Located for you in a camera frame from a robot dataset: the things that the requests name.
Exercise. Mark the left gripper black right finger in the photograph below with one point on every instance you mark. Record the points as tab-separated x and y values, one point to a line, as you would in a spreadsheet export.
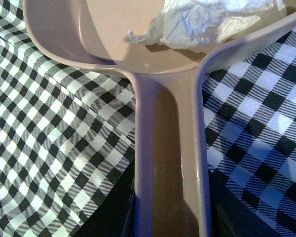
230	217

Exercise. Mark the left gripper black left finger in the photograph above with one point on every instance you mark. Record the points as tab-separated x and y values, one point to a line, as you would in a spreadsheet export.
114	217

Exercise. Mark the beige plastic dustpan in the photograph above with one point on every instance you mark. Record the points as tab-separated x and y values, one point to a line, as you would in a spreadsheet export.
172	194

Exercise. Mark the white tissue paper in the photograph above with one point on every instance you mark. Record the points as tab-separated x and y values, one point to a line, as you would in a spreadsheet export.
202	25

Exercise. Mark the black white checkered bedsheet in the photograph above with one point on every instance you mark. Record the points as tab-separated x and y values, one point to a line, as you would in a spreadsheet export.
66	135

